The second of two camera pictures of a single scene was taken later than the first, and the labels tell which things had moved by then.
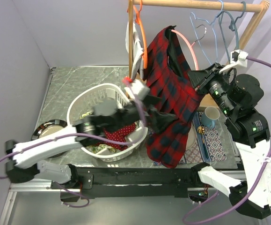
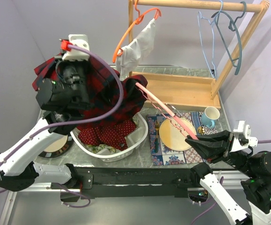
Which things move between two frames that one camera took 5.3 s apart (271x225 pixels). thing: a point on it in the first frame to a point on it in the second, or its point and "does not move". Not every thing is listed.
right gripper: x=200 y=79 to x=214 y=146
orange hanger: x=144 y=48 to x=118 y=51
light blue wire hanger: x=212 y=24 to x=215 y=19
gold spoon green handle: x=201 y=130 does not move
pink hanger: x=190 y=46 to x=169 y=111
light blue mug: x=208 y=118 does not move
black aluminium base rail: x=131 y=182 does not move
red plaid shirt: x=170 y=80 to x=102 y=87
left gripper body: x=131 y=114 to x=74 y=73
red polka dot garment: x=119 y=135 does not move
